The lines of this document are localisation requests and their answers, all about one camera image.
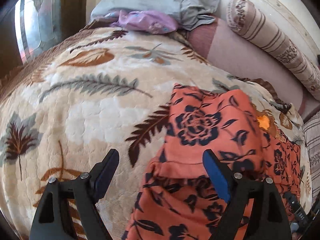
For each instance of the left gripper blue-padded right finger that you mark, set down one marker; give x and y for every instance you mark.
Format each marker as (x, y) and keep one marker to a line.
(268, 219)

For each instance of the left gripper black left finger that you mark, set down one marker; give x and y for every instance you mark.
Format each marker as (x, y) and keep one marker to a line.
(53, 219)

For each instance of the orange floral blouse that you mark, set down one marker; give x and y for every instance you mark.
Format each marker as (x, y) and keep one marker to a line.
(215, 154)

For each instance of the striped floral quilt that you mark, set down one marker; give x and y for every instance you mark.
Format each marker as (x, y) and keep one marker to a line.
(311, 131)

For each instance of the cream leaf-pattern fleece blanket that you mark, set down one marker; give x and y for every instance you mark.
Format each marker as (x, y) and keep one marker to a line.
(160, 105)

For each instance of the pink bolster cushion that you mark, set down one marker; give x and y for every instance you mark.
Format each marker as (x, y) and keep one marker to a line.
(226, 50)

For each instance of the striped floral pillow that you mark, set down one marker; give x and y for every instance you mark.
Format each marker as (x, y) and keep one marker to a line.
(251, 24)

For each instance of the stained glass window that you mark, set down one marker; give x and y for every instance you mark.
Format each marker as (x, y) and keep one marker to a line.
(37, 26)

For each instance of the small purple garment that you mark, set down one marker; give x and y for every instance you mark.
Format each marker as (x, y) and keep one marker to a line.
(153, 22)

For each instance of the grey-blue pillow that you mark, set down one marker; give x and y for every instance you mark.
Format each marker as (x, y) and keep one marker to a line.
(189, 14)

